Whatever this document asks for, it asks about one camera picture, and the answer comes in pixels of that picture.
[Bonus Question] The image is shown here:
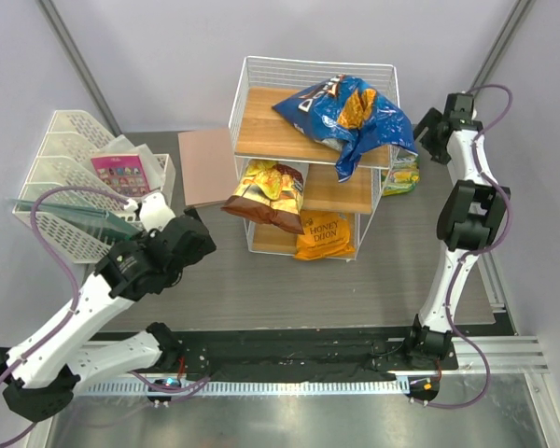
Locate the white wire shelf rack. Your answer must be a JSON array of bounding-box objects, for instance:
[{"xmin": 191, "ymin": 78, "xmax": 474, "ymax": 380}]
[{"xmin": 229, "ymin": 56, "xmax": 400, "ymax": 248}]

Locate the right aluminium frame post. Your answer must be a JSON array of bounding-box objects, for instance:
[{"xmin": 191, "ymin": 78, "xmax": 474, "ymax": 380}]
[{"xmin": 469, "ymin": 0, "xmax": 536, "ymax": 90}]

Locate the green yellow snack bag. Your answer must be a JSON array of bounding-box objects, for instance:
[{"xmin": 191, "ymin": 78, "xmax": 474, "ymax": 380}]
[{"xmin": 381, "ymin": 153, "xmax": 420, "ymax": 196}]

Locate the top wooden shelf board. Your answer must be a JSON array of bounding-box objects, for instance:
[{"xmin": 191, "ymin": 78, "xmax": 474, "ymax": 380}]
[{"xmin": 233, "ymin": 86, "xmax": 391, "ymax": 168}]

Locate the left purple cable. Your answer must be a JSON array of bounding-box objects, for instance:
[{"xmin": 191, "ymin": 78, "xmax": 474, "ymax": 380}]
[{"xmin": 0, "ymin": 186, "xmax": 211, "ymax": 448}]

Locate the left aluminium frame post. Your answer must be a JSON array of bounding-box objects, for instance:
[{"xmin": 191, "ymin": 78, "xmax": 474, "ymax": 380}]
[{"xmin": 36, "ymin": 0, "xmax": 122, "ymax": 136}]

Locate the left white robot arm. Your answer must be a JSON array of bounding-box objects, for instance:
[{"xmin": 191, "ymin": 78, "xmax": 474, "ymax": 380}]
[{"xmin": 0, "ymin": 208, "xmax": 217, "ymax": 423}]

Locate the pink sticker booklet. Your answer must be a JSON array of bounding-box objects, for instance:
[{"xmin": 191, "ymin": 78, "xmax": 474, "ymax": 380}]
[{"xmin": 91, "ymin": 154, "xmax": 150, "ymax": 197}]

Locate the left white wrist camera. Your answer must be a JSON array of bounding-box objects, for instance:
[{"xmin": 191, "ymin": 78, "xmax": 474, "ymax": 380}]
[{"xmin": 123, "ymin": 191, "xmax": 175, "ymax": 231}]

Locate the pink flat board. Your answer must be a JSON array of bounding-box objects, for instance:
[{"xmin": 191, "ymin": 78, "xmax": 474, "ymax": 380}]
[{"xmin": 177, "ymin": 128, "xmax": 237, "ymax": 207}]

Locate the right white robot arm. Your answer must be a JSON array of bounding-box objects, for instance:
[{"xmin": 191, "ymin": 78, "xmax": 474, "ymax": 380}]
[{"xmin": 402, "ymin": 92, "xmax": 511, "ymax": 369}]

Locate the orange honey dijon chips bag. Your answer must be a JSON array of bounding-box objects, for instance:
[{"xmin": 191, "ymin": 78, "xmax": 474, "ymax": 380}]
[{"xmin": 294, "ymin": 210, "xmax": 356, "ymax": 261}]

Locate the brown Chuba cassava chips bag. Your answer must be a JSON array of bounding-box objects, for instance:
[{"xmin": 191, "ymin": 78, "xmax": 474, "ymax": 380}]
[{"xmin": 221, "ymin": 159, "xmax": 309, "ymax": 234}]

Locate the blue Doritos chips bag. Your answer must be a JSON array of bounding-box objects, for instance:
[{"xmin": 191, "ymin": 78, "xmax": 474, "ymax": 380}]
[{"xmin": 273, "ymin": 74, "xmax": 417, "ymax": 182}]

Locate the green translucent folder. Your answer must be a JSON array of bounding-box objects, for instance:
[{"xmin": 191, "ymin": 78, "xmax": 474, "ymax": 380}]
[{"xmin": 35, "ymin": 202, "xmax": 143, "ymax": 245}]

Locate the black base mat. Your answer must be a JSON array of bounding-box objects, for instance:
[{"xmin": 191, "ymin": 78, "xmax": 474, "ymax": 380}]
[{"xmin": 92, "ymin": 326, "xmax": 459, "ymax": 382}]

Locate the aluminium frame post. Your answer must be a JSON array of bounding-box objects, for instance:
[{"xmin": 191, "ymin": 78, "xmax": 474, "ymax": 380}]
[
  {"xmin": 469, "ymin": 0, "xmax": 536, "ymax": 90},
  {"xmin": 36, "ymin": 0, "xmax": 122, "ymax": 136}
]

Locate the white slotted cable duct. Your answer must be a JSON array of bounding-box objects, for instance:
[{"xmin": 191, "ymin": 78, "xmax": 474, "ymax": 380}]
[{"xmin": 82, "ymin": 376, "xmax": 410, "ymax": 398}]

